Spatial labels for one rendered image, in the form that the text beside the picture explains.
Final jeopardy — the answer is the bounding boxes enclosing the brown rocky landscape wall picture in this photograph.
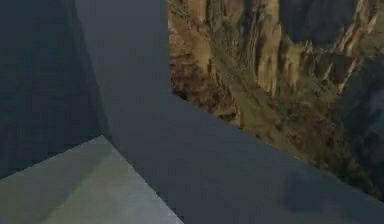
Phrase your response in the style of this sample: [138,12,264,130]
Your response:
[166,0,384,203]

